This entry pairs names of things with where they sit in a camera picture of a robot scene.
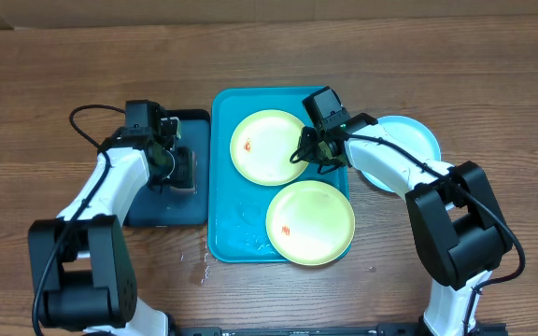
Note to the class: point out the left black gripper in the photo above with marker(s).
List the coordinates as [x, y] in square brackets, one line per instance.
[184, 172]

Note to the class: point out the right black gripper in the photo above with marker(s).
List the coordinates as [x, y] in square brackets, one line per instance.
[310, 149]

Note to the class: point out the yellow-green plate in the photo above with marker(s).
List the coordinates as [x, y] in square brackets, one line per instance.
[310, 223]
[261, 147]

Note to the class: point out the light blue plate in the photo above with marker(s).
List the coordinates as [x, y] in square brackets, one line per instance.
[414, 135]

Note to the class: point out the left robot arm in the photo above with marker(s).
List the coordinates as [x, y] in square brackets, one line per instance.
[83, 278]

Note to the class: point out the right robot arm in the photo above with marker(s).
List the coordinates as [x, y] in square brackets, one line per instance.
[457, 224]

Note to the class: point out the black water tray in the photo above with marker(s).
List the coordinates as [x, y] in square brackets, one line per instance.
[166, 206]

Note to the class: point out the teal plastic tray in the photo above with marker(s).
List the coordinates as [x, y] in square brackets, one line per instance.
[237, 206]

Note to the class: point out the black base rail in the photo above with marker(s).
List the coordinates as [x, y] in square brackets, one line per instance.
[297, 331]

